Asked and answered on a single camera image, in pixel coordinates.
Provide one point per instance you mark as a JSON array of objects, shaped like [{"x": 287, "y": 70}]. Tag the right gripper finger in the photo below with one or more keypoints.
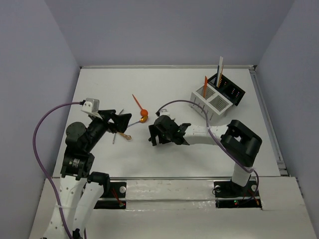
[
  {"x": 161, "y": 139},
  {"x": 152, "y": 139}
]

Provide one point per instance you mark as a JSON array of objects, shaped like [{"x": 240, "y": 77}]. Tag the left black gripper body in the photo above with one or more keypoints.
[{"x": 109, "y": 118}]

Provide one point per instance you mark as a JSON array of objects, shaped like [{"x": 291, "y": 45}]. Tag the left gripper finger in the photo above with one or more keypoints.
[
  {"x": 106, "y": 115},
  {"x": 122, "y": 122}
]

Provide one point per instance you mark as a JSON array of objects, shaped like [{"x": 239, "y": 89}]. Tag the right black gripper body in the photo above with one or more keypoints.
[{"x": 154, "y": 129}]

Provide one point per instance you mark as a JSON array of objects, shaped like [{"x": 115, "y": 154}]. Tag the gold chopstick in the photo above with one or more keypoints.
[{"x": 220, "y": 71}]

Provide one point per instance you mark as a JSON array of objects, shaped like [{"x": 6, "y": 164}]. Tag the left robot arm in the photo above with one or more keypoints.
[{"x": 80, "y": 188}]

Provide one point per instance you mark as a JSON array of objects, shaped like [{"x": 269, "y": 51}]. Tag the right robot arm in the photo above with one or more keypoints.
[{"x": 240, "y": 143}]

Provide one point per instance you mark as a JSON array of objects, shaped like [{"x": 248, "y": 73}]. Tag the gold metal fork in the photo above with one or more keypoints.
[{"x": 127, "y": 137}]

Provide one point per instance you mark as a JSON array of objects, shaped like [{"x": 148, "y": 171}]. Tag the gold metal spoon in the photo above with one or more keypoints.
[{"x": 141, "y": 120}]

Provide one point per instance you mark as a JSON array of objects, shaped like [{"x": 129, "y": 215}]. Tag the orange plastic spoon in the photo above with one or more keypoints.
[{"x": 143, "y": 112}]

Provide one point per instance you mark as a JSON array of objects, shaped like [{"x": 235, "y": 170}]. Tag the white utensil container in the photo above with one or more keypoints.
[{"x": 214, "y": 104}]

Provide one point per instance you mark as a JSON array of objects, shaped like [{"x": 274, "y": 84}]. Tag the black utensil container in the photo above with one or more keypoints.
[{"x": 228, "y": 89}]

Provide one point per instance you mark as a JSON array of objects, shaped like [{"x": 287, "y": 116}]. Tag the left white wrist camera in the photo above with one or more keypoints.
[{"x": 90, "y": 106}]

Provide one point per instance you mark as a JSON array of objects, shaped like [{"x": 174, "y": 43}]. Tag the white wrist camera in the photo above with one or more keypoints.
[
  {"x": 163, "y": 112},
  {"x": 90, "y": 106}
]

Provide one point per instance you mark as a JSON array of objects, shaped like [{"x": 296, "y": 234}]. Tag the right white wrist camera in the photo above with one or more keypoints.
[{"x": 163, "y": 112}]

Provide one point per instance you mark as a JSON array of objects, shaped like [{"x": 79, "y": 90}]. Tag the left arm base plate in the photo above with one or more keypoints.
[{"x": 115, "y": 198}]

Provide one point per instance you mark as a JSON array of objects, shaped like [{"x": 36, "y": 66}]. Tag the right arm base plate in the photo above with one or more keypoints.
[{"x": 231, "y": 196}]

